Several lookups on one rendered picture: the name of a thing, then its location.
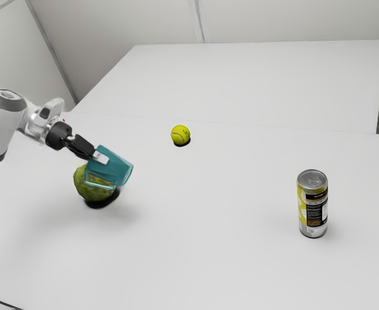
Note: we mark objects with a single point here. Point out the yellow and silver drink can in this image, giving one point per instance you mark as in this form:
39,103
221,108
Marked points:
312,204

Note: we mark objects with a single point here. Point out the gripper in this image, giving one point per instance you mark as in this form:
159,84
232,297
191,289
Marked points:
57,134

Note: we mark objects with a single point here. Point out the yellow tennis ball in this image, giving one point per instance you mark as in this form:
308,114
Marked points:
180,134

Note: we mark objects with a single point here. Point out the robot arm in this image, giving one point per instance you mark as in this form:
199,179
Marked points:
2,122

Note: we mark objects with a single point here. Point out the green bumpy round fruit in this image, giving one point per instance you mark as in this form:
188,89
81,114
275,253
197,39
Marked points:
92,190

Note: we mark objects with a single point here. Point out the teal faceted mug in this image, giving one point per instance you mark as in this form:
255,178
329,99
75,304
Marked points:
110,168

